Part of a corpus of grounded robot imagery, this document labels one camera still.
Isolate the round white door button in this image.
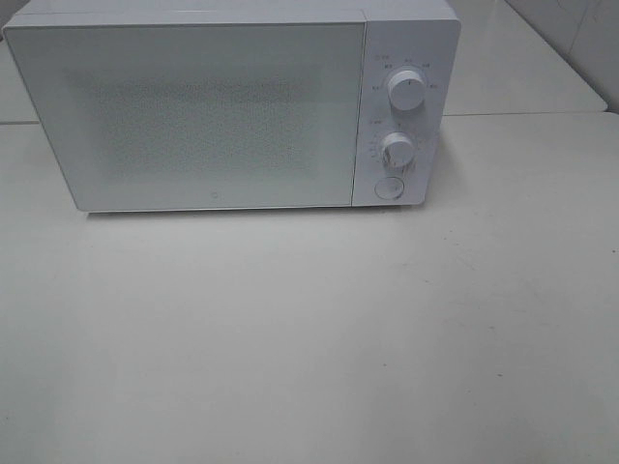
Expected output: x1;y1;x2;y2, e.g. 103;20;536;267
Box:
374;177;404;200

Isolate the white microwave knob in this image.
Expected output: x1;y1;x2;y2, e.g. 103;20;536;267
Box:
379;132;416;169
387;69;427;111

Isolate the white microwave door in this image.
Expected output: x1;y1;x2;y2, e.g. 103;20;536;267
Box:
8;23;365;213

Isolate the white microwave oven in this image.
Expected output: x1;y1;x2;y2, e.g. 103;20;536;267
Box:
3;1;461;213

